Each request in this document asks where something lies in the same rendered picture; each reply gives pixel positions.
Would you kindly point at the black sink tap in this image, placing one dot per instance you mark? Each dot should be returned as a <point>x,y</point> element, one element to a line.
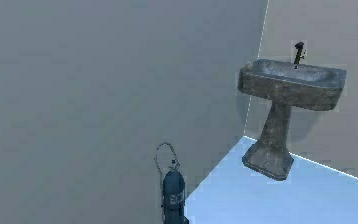
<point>298,53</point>

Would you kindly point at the grey stone pedestal sink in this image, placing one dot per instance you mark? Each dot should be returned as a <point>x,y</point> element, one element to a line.
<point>287,90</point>

